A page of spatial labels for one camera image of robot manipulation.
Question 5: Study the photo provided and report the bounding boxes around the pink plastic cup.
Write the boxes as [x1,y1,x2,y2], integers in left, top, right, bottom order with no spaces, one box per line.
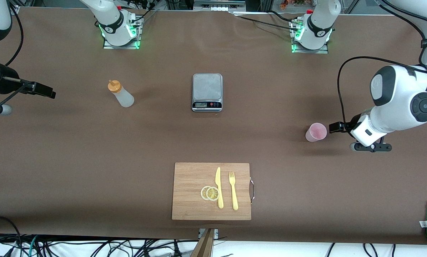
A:
[305,123,327,142]

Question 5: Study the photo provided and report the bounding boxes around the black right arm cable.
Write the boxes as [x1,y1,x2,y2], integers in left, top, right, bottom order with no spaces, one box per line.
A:
[5,3,24,67]

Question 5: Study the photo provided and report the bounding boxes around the translucent squeeze bottle orange cap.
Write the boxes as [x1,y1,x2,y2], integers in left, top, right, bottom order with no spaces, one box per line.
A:
[108,80,135,108]

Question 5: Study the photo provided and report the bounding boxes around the wooden cutting board metal handle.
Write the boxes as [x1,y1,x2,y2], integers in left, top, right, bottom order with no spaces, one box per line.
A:
[172,162,256,221]

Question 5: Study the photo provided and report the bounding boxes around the black base cable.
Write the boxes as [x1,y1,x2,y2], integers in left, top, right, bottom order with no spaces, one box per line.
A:
[231,10,300,31]

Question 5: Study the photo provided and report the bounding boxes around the yellow plastic knife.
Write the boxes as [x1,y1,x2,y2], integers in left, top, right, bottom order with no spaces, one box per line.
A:
[215,167,224,209]

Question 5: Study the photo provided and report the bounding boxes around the teal cable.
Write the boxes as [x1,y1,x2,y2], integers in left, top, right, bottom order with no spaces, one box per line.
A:
[27,235,39,257]

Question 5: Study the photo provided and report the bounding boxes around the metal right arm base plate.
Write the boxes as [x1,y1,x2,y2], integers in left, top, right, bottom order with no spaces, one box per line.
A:
[103,16,142,50]

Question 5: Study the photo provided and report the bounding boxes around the white power strip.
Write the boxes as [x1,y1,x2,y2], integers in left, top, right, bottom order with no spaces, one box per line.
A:
[194,0,246,12]

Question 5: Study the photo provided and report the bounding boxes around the wooden post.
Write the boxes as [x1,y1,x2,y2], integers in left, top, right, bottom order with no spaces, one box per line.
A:
[190,228,216,257]

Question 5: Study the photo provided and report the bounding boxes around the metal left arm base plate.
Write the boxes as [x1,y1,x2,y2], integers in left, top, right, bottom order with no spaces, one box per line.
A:
[291,21,329,54]

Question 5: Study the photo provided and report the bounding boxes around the silver digital kitchen scale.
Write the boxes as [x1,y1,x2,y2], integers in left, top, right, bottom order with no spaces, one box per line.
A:
[192,73,223,112]

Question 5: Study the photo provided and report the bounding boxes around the yellow plastic fork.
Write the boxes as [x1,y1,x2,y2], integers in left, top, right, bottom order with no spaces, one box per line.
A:
[229,171,239,211]

